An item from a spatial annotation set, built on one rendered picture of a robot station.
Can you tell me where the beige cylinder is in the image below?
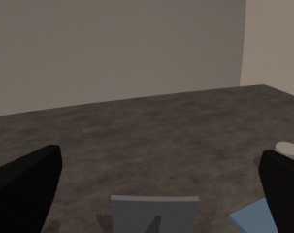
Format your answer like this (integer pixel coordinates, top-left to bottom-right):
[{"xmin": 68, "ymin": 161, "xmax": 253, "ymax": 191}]
[{"xmin": 275, "ymin": 141, "xmax": 294, "ymax": 160}]

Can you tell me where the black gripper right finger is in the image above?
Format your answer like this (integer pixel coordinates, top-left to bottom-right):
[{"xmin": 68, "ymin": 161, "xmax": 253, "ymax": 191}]
[{"xmin": 258, "ymin": 150, "xmax": 294, "ymax": 233}]

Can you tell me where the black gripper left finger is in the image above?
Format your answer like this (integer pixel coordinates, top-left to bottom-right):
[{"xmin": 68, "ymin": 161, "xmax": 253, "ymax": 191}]
[{"xmin": 0, "ymin": 145, "xmax": 64, "ymax": 233}]

